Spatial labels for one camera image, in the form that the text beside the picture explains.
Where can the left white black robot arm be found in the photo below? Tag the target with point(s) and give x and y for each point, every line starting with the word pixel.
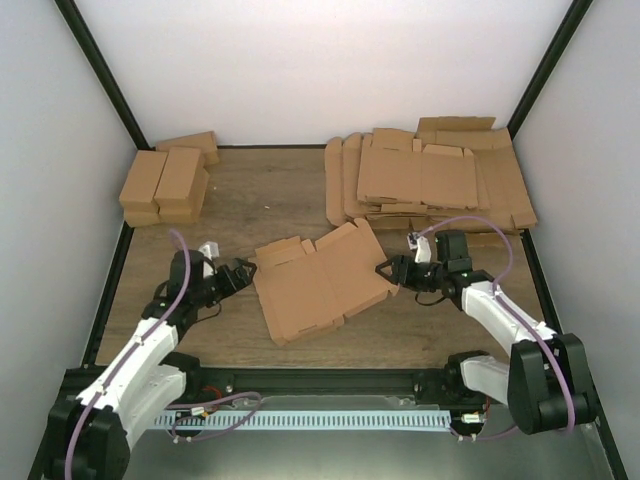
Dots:
pixel 92 435

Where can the folded box bottom left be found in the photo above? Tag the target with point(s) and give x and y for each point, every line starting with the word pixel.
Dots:
pixel 136 219

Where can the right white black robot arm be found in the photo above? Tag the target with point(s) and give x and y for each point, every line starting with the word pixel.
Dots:
pixel 546 383

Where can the folded box top right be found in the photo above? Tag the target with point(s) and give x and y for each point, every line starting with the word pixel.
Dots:
pixel 176 188

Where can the brown cardboard box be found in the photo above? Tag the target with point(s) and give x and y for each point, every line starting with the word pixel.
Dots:
pixel 307 288

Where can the light blue slotted cable duct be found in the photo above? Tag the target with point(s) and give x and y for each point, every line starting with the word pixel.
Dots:
pixel 364 420

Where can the black frame post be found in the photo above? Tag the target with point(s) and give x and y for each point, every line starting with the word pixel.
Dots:
pixel 91 51
pixel 561 39

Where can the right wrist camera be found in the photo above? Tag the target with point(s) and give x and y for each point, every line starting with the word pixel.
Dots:
pixel 420 247

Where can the folded box at back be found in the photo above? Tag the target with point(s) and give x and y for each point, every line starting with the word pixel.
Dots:
pixel 205 141

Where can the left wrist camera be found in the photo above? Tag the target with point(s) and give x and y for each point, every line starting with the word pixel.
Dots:
pixel 210 250

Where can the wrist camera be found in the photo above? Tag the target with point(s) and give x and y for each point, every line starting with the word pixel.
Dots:
pixel 420 247
pixel 210 250

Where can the top flat cardboard sheet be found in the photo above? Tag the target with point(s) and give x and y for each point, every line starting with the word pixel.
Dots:
pixel 439 176

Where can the right black frame post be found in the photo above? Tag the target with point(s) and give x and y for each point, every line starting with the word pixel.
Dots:
pixel 561 39

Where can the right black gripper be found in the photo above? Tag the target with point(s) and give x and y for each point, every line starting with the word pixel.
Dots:
pixel 403 264

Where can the folded box bottom right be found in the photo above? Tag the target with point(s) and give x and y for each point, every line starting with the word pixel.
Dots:
pixel 192 212

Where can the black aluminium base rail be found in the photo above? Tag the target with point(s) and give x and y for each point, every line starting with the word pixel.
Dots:
pixel 429 386

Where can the folded box top left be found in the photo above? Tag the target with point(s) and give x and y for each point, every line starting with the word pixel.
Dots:
pixel 142 181

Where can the left black frame post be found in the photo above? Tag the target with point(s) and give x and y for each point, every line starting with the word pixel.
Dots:
pixel 91 51

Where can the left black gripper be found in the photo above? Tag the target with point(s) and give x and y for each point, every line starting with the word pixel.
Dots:
pixel 232 285

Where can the stack of flat cardboard sheets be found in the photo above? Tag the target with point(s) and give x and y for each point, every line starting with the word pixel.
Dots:
pixel 505 203

